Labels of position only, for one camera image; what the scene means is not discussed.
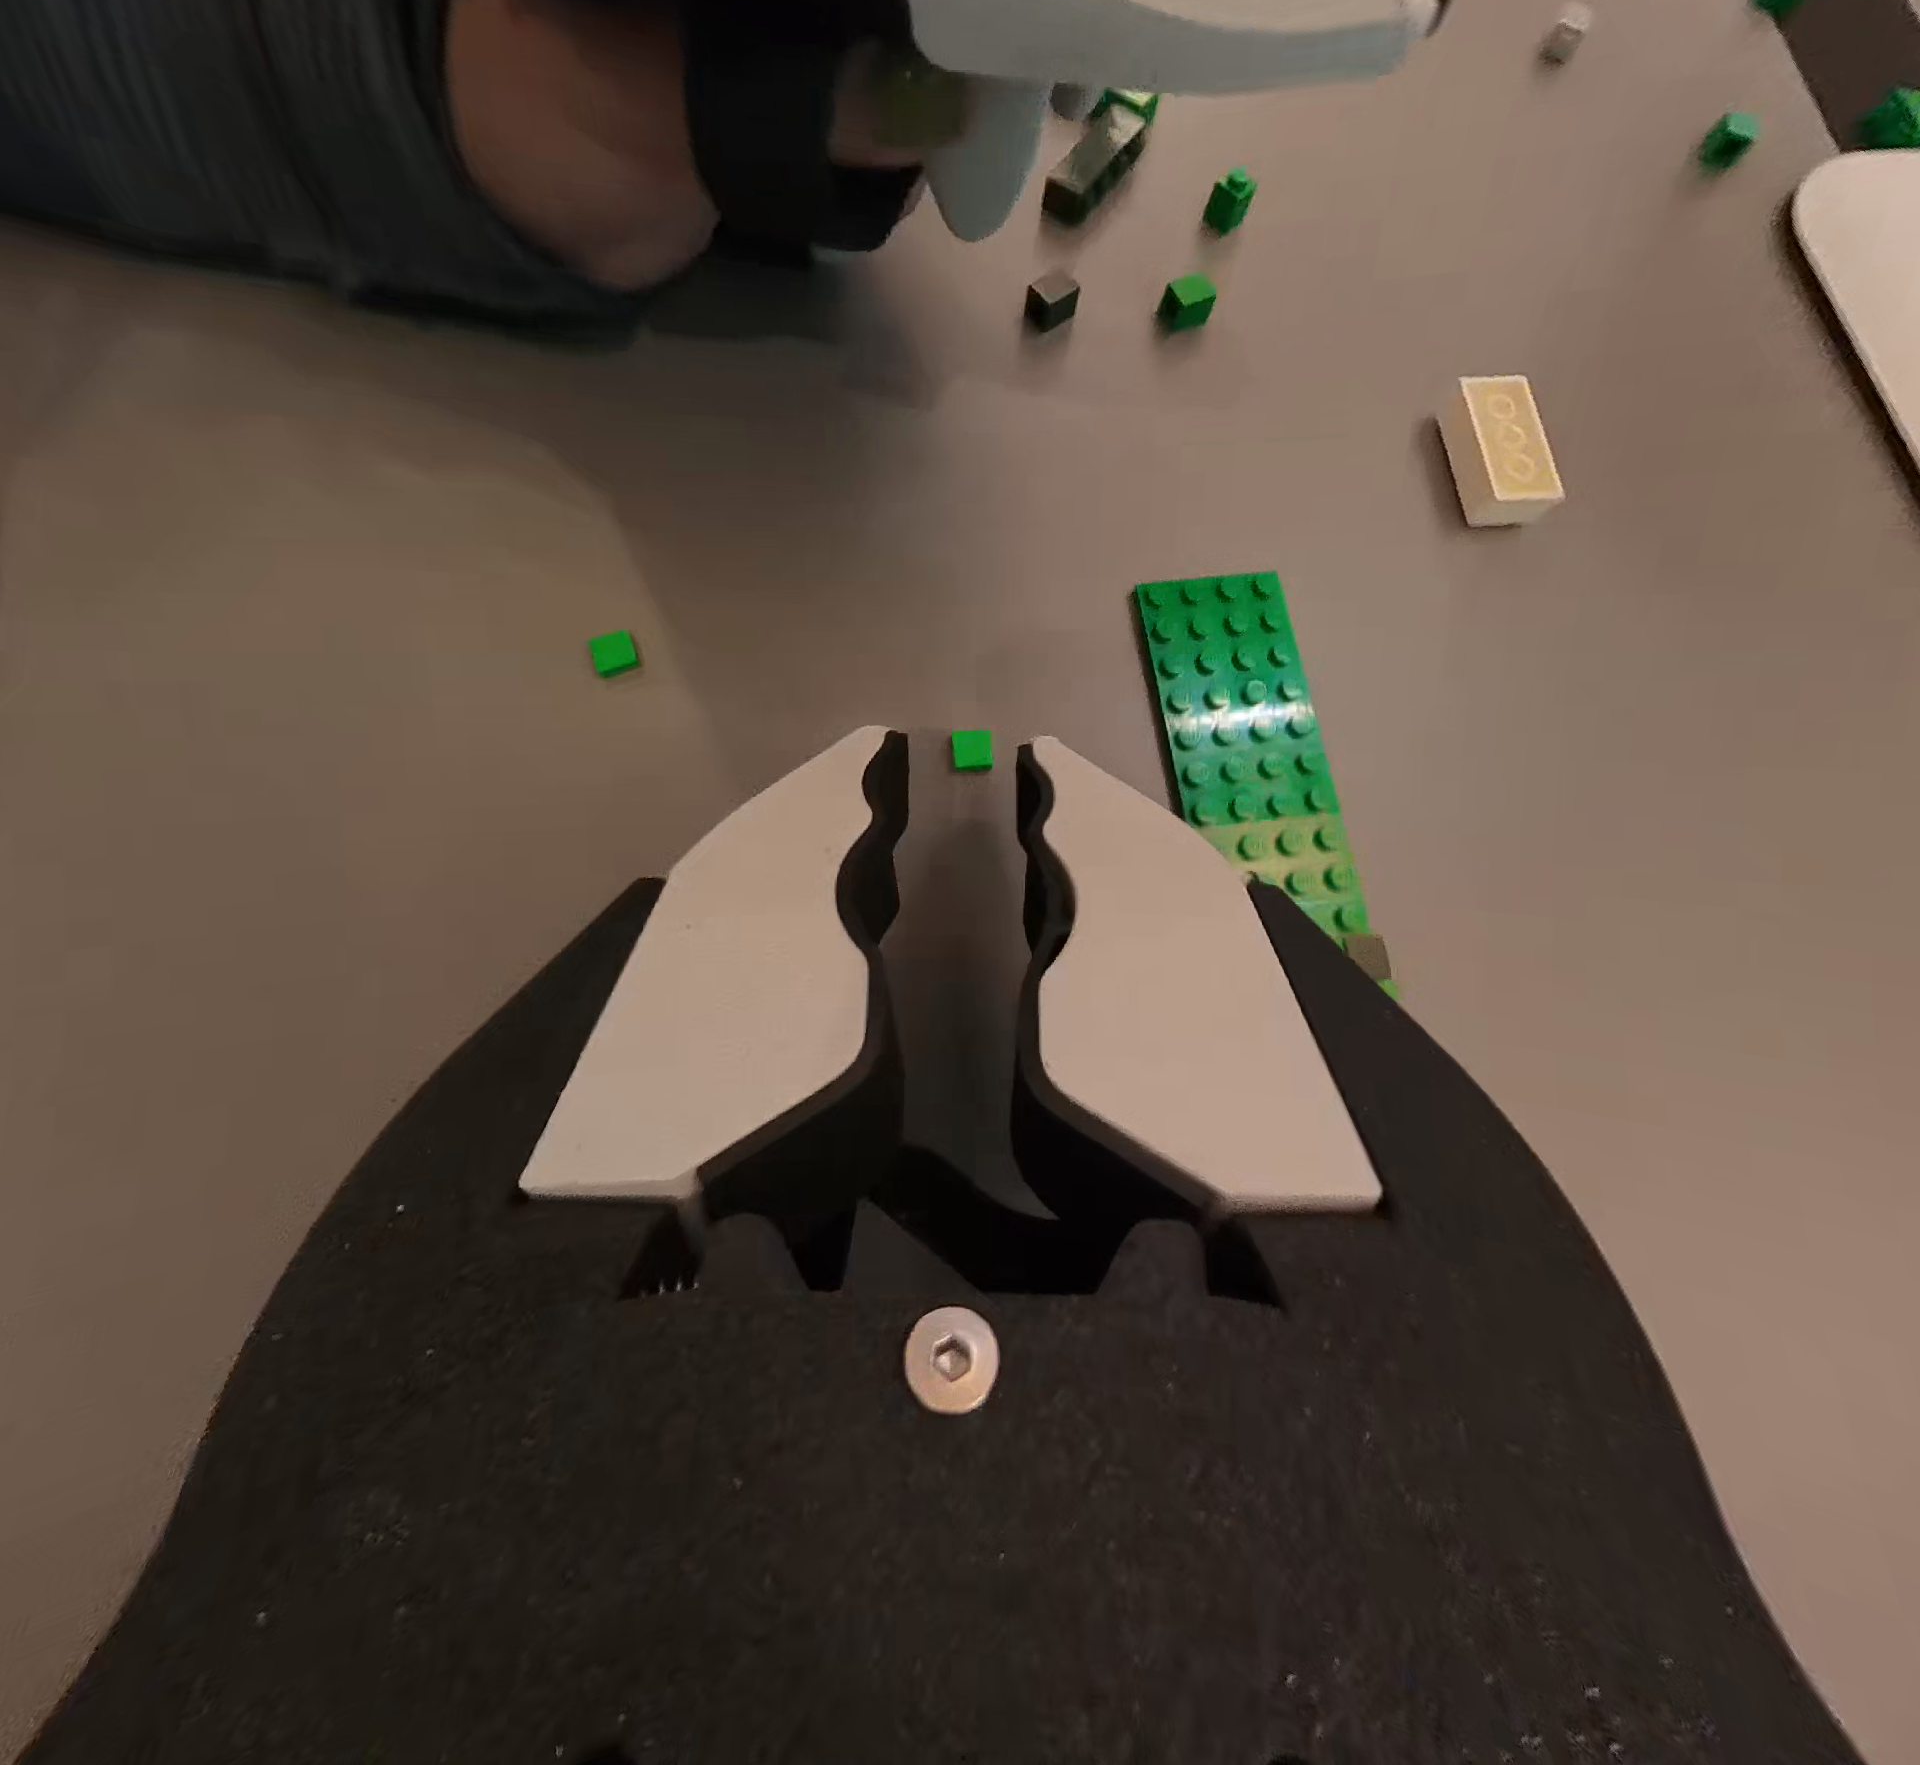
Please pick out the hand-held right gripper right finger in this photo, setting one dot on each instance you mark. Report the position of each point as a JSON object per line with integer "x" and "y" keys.
{"x": 1184, "y": 1031}

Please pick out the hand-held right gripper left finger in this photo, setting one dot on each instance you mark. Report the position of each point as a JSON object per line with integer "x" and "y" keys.
{"x": 735, "y": 1016}

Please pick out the small green tile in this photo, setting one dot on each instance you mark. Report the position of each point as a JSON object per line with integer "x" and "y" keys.
{"x": 970, "y": 750}
{"x": 615, "y": 656}

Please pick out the person's left forearm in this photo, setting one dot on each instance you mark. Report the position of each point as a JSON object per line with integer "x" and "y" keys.
{"x": 210, "y": 25}

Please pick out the person's left hand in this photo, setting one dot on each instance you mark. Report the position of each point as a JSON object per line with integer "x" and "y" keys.
{"x": 585, "y": 114}

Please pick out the small grey brick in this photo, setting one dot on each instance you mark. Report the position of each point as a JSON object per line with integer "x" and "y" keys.
{"x": 1568, "y": 33}

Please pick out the small olive brick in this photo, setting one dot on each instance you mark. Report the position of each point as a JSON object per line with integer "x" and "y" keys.
{"x": 1368, "y": 959}

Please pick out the dark green brick assembly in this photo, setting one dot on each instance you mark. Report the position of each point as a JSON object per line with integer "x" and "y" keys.
{"x": 1099, "y": 160}

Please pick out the long green brick plate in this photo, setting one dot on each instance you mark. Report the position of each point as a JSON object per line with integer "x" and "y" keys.
{"x": 1245, "y": 745}

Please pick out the small black brick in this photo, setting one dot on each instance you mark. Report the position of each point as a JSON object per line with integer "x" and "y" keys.
{"x": 1052, "y": 301}

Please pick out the cream rectangular brick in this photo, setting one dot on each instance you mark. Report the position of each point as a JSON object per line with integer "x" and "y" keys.
{"x": 1500, "y": 453}

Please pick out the wooden book stand white base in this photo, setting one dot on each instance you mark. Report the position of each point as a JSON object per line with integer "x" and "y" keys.
{"x": 1874, "y": 280}

